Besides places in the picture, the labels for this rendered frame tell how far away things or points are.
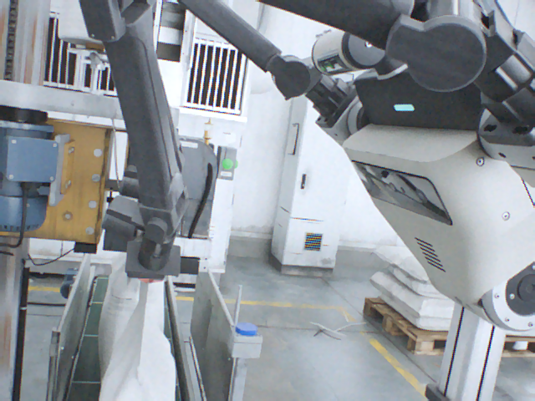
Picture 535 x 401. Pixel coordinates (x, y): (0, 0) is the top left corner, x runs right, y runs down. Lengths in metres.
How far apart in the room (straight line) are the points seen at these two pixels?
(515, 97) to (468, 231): 0.25
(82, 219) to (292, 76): 0.70
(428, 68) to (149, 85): 0.36
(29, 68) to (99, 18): 0.87
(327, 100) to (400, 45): 0.59
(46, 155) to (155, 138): 0.48
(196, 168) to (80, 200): 0.32
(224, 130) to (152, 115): 3.48
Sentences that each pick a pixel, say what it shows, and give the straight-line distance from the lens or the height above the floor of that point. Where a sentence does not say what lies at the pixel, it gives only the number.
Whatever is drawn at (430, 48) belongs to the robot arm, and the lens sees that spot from 0.57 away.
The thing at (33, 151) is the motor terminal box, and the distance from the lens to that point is 1.20.
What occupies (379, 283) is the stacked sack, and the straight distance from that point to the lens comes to 4.32.
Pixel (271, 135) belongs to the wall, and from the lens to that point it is 5.63.
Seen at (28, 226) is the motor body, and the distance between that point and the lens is 1.30.
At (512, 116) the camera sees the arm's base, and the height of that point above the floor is 1.45.
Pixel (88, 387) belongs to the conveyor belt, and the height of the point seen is 0.38.
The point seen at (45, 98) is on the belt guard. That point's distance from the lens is 1.26.
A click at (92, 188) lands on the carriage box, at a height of 1.18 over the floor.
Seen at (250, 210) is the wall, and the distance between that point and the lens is 5.67.
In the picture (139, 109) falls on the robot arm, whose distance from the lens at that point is 0.74.
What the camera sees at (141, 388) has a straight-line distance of 1.16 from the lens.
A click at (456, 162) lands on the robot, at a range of 0.74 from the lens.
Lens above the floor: 1.39
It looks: 8 degrees down
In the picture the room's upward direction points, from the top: 8 degrees clockwise
